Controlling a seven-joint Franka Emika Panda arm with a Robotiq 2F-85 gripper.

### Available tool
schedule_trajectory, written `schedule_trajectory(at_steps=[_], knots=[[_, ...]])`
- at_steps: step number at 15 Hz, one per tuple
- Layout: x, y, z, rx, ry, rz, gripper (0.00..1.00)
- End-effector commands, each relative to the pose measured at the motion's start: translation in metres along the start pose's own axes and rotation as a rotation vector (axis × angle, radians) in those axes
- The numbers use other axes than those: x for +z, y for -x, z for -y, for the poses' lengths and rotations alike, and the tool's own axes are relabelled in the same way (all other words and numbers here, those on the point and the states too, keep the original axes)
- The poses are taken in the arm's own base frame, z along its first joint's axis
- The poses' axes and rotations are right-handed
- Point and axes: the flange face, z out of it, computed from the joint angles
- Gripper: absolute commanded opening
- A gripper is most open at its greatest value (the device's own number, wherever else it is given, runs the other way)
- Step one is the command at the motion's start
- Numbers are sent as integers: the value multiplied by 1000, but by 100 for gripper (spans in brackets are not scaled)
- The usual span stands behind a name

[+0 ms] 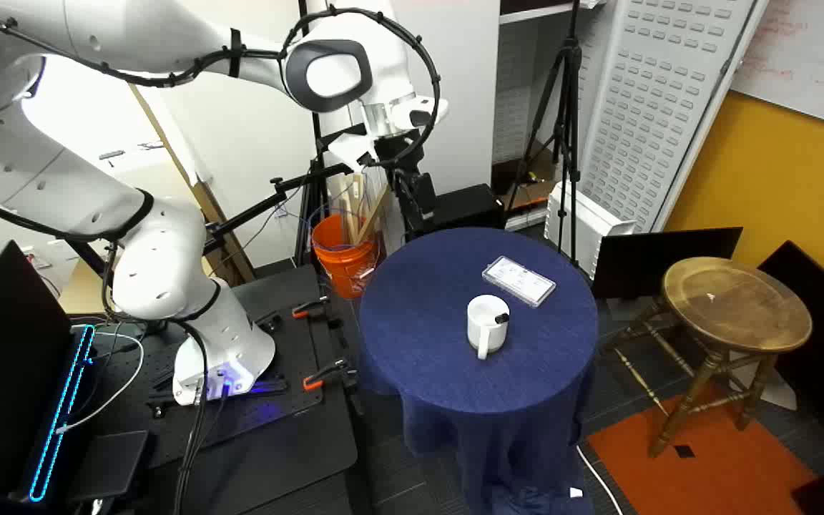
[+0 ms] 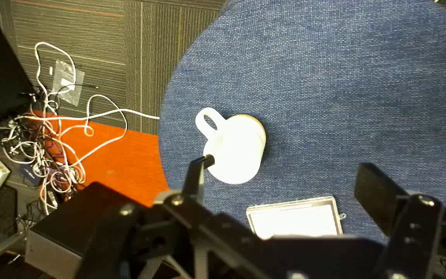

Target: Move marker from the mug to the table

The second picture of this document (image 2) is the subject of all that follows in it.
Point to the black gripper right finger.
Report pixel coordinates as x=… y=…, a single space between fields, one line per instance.
x=379 y=188

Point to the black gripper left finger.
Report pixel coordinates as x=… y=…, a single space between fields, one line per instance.
x=193 y=180

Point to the white ceramic mug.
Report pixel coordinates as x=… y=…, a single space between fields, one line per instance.
x=235 y=149

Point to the small white flat box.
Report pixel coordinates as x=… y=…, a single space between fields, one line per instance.
x=294 y=217

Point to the blue fabric tablecloth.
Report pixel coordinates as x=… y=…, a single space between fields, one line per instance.
x=336 y=103

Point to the silver wall outlet plate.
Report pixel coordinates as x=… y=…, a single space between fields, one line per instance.
x=66 y=81

